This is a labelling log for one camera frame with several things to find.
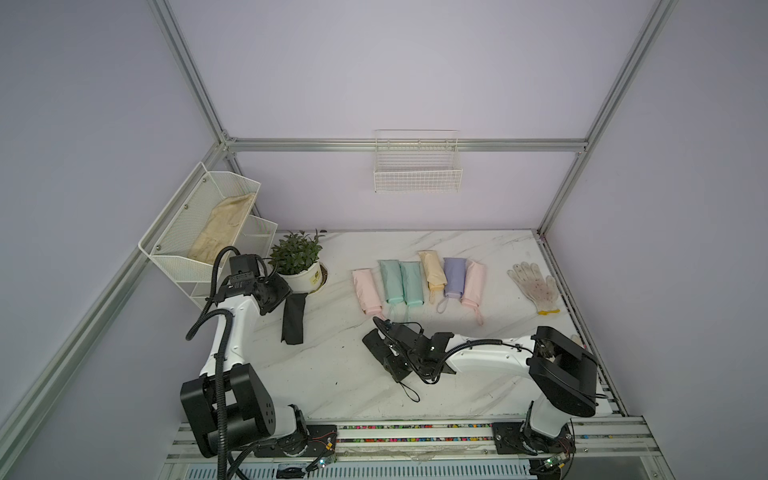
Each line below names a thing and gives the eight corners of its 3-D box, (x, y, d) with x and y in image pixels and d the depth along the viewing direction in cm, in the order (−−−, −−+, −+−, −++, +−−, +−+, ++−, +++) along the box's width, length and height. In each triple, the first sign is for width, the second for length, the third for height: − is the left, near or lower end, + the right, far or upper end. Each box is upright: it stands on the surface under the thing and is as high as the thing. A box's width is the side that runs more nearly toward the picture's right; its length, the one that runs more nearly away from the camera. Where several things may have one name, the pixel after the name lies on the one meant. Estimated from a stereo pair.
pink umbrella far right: (458, 319, 98) (460, 313, 95) (464, 266, 113) (466, 259, 109) (480, 324, 97) (483, 318, 94) (484, 269, 112) (487, 262, 108)
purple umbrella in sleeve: (436, 312, 100) (437, 306, 97) (443, 260, 114) (444, 254, 111) (461, 316, 98) (463, 311, 96) (464, 264, 113) (466, 258, 110)
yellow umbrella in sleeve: (430, 303, 101) (431, 298, 99) (418, 255, 115) (418, 251, 113) (451, 300, 102) (452, 296, 100) (436, 253, 116) (437, 249, 113)
